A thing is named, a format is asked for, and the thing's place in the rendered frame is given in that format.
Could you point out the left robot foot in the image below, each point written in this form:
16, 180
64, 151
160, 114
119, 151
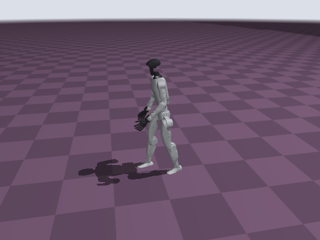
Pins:
174, 170

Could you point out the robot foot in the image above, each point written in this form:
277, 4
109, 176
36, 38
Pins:
174, 170
145, 164

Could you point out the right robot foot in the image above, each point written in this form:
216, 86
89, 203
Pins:
145, 164

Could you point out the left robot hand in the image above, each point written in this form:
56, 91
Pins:
142, 123

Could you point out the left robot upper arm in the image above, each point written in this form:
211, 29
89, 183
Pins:
161, 86

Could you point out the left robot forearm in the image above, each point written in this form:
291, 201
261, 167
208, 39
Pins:
157, 110

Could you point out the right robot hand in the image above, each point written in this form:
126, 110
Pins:
142, 114

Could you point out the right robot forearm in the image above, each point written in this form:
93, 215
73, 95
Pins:
150, 103

